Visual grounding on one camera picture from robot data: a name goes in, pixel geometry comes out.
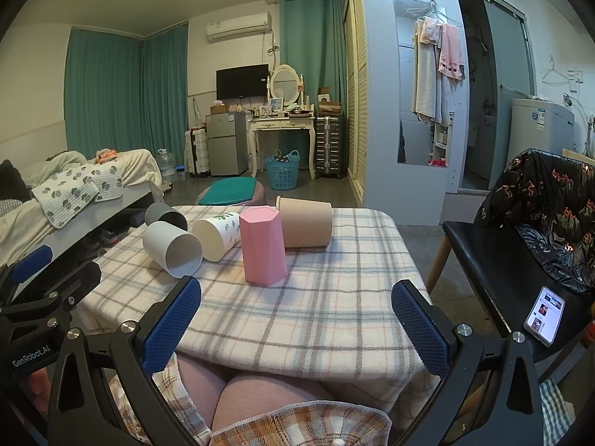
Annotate leaf print quilted blanket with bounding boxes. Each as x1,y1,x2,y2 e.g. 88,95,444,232
30,162,124,229

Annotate white washing machine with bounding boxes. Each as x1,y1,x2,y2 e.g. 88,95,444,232
506,97,587,168

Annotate round stool with teal cushion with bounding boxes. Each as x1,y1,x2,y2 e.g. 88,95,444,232
195,177,266,207

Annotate white vanity table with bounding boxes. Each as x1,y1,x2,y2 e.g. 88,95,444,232
248,115,317,180

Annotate frosted glass door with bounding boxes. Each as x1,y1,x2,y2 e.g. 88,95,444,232
483,0,535,187

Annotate white air conditioner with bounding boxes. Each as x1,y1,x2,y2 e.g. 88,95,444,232
206,12,273,42

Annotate bed with white bedding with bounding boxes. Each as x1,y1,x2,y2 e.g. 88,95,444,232
0,149,163,265

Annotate pink hanging towel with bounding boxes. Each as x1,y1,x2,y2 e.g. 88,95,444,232
439,22,464,81

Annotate black chair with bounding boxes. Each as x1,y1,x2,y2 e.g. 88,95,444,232
425,149,595,382

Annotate light pink hanging cloth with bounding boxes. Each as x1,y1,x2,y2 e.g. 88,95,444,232
418,16,442,45

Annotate black television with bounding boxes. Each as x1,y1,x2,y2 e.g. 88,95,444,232
216,64,270,101

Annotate beige cup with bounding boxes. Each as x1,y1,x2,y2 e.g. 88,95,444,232
276,195,333,248

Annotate white hanging towel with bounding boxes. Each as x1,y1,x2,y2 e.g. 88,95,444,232
413,17,451,124

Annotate cardboard boxes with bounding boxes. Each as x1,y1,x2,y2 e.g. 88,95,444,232
317,86,342,117

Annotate smartphone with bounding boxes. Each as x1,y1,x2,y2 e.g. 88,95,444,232
523,286,566,347

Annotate plaid tablecloth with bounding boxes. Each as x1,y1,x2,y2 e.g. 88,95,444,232
74,204,440,405

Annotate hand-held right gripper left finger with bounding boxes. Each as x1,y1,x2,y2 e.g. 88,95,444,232
46,275,203,446

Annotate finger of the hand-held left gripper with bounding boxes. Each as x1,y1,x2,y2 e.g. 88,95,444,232
0,261,102,335
0,244,53,307

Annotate black floral cloth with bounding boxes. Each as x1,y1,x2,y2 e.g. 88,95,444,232
475,148,595,294

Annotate large water jug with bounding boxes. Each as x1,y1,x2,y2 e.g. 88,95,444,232
155,148,178,184

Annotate white leaf print cup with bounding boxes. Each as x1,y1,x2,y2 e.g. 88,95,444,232
192,211,242,263

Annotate silver suitcase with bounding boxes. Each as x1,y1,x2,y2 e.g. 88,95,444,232
313,115,345,180

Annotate plain white cup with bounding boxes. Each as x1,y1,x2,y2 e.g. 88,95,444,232
142,221,204,279

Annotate dark cloth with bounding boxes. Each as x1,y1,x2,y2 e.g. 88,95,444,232
0,160,29,205

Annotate oval vanity mirror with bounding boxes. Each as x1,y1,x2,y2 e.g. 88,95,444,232
270,64,303,107

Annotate tall wall mirror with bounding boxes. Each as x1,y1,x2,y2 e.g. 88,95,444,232
393,0,466,168

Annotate dark grey cup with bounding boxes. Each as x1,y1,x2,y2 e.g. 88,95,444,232
144,201,189,233

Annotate blue laundry basket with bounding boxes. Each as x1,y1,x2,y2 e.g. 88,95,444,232
265,149,301,191

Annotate pink hexagonal cup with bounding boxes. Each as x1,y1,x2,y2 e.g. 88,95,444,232
239,206,287,286

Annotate person's plaid shirt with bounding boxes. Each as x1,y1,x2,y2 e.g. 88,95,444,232
107,358,392,446

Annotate teal curtain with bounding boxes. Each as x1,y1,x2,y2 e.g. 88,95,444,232
279,0,347,117
139,23,189,182
65,28,142,159

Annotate small grey fridge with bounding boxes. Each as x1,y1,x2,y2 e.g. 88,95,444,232
206,111,249,177

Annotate grey duvet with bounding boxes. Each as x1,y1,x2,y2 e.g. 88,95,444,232
21,151,89,187

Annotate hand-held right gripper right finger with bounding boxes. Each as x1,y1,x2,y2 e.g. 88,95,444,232
391,279,546,446

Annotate white louvred wardrobe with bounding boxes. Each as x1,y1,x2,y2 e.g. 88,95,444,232
343,0,459,226

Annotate person's pink pants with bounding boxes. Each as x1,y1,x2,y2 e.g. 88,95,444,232
177,352,335,433

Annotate white suitcase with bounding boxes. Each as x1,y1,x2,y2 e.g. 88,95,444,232
185,126,211,180

